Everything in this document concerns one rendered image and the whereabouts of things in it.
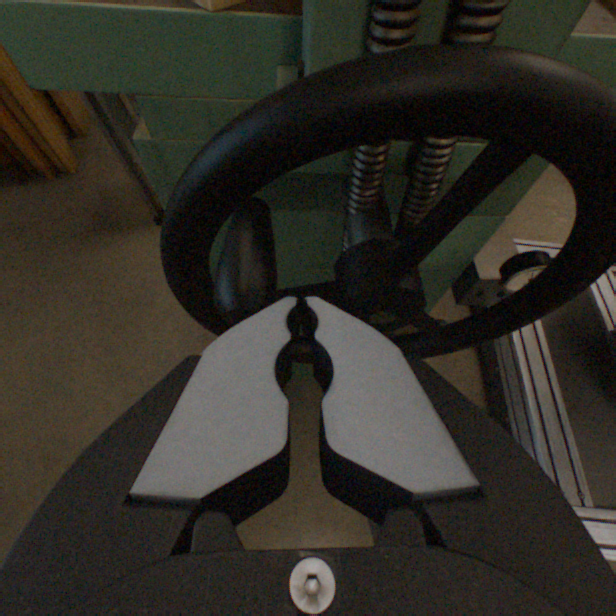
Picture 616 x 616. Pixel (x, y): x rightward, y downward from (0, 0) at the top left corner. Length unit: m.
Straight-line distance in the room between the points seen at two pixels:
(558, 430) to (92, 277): 1.49
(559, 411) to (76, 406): 1.31
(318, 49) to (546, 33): 0.12
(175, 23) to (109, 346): 1.03
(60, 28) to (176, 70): 0.08
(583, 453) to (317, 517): 0.66
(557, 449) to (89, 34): 1.04
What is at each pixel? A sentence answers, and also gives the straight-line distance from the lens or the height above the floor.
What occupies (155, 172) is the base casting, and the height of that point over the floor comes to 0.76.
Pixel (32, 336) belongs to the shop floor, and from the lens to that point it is 1.37.
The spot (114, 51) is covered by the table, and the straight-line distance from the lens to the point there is 0.35.
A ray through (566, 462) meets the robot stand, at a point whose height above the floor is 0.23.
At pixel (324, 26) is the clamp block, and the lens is 0.22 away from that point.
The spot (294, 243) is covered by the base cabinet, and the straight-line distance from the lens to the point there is 0.46.
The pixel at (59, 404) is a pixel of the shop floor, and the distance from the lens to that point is 1.23.
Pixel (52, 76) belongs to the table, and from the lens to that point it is 0.39.
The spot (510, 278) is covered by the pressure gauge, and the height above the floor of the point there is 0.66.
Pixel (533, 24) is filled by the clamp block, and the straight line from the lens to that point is 0.25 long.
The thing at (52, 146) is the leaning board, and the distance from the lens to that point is 1.78.
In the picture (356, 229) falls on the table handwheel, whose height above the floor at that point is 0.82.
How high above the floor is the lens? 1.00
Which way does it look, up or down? 61 degrees down
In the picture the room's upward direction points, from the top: 7 degrees clockwise
